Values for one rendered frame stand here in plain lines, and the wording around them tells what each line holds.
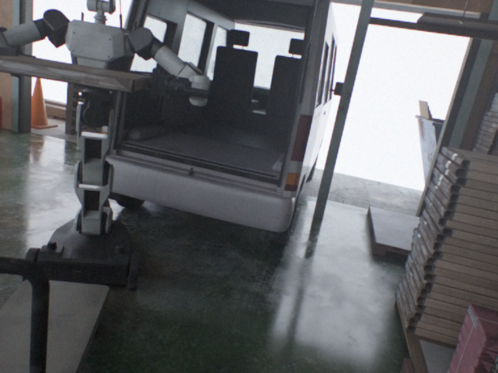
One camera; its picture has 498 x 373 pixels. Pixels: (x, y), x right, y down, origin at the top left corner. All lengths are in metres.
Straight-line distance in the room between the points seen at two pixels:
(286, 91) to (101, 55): 2.78
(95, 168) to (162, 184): 0.68
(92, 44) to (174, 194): 1.18
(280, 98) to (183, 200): 2.11
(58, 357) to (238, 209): 1.47
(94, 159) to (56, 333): 0.93
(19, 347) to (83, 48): 1.28
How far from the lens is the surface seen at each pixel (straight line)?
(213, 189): 2.73
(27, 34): 2.21
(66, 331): 1.84
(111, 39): 2.06
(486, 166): 2.23
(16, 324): 1.91
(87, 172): 2.32
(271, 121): 4.54
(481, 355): 1.96
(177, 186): 2.81
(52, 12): 2.25
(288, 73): 4.52
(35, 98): 6.65
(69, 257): 2.39
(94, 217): 2.48
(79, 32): 2.11
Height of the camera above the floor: 1.30
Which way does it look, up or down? 16 degrees down
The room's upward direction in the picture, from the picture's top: 10 degrees clockwise
